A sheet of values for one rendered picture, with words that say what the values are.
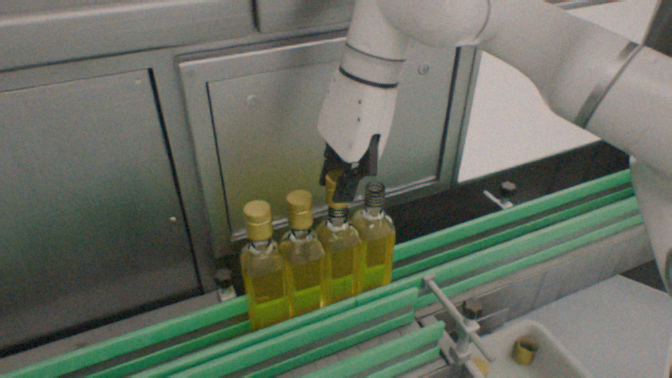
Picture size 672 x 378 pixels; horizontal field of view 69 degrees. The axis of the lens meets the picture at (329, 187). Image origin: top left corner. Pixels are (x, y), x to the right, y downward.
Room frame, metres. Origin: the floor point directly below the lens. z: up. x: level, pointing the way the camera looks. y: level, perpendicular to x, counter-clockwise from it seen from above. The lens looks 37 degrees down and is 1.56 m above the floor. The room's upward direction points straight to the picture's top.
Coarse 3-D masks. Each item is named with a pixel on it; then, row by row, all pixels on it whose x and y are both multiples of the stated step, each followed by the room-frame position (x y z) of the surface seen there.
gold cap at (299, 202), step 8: (296, 192) 0.52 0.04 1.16; (304, 192) 0.52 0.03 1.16; (288, 200) 0.51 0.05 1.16; (296, 200) 0.50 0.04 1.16; (304, 200) 0.50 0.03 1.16; (288, 208) 0.51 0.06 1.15; (296, 208) 0.50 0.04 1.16; (304, 208) 0.50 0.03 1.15; (288, 216) 0.51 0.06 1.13; (296, 216) 0.50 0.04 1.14; (304, 216) 0.50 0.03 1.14; (312, 216) 0.51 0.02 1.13; (288, 224) 0.51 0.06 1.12; (296, 224) 0.50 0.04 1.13; (304, 224) 0.50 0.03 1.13; (312, 224) 0.51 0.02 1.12
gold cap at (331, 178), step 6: (330, 174) 0.54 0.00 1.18; (336, 174) 0.54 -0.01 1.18; (330, 180) 0.53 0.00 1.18; (336, 180) 0.53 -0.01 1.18; (330, 186) 0.53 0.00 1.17; (330, 192) 0.53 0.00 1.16; (330, 198) 0.53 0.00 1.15; (330, 204) 0.52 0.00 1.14; (336, 204) 0.52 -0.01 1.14; (342, 204) 0.52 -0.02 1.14; (348, 204) 0.53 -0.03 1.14
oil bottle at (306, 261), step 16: (288, 240) 0.51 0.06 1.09; (288, 256) 0.49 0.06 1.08; (304, 256) 0.49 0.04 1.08; (320, 256) 0.49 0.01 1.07; (288, 272) 0.49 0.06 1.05; (304, 272) 0.48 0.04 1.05; (320, 272) 0.49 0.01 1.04; (304, 288) 0.48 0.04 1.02; (320, 288) 0.49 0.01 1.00; (304, 304) 0.48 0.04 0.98; (320, 304) 0.49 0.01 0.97
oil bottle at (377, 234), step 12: (360, 216) 0.56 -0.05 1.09; (384, 216) 0.56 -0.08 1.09; (360, 228) 0.54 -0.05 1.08; (372, 228) 0.54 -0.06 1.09; (384, 228) 0.54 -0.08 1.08; (372, 240) 0.53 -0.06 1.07; (384, 240) 0.54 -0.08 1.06; (372, 252) 0.53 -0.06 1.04; (384, 252) 0.54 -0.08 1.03; (360, 264) 0.53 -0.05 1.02; (372, 264) 0.53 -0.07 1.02; (384, 264) 0.54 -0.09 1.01; (360, 276) 0.53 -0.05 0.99; (372, 276) 0.53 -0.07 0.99; (384, 276) 0.54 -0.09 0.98; (360, 288) 0.53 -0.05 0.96; (372, 288) 0.53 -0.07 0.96
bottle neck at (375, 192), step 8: (368, 184) 0.57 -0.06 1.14; (376, 184) 0.57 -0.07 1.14; (368, 192) 0.55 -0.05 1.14; (376, 192) 0.55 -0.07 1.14; (384, 192) 0.56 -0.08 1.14; (368, 200) 0.55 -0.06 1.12; (376, 200) 0.55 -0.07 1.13; (384, 200) 0.56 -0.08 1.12; (368, 208) 0.55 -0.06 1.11; (376, 208) 0.55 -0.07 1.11; (368, 216) 0.55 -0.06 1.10; (376, 216) 0.55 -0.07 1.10
